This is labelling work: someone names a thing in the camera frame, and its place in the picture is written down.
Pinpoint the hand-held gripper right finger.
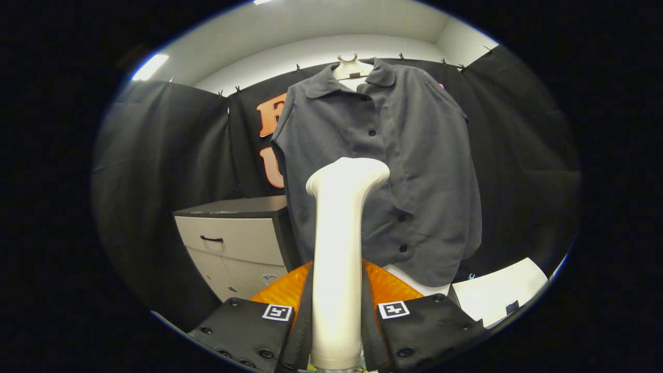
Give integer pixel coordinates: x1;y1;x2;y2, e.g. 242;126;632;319
362;258;490;373

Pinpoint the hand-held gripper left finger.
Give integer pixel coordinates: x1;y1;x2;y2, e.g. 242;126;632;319
189;259;315;373

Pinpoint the white garment steamer head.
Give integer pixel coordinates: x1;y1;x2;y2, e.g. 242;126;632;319
306;157;390;371

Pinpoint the grey button-up shirt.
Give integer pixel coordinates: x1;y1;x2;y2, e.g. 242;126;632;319
270;58;482;287

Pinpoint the grey drawer cabinet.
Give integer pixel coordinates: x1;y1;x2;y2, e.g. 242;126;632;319
172;196;304;304

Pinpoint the row of black cloth clips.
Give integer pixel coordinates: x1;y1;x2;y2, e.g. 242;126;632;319
168;46;495;99

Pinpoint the narrow ceiling light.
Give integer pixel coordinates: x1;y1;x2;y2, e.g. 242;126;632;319
131;53;170;82

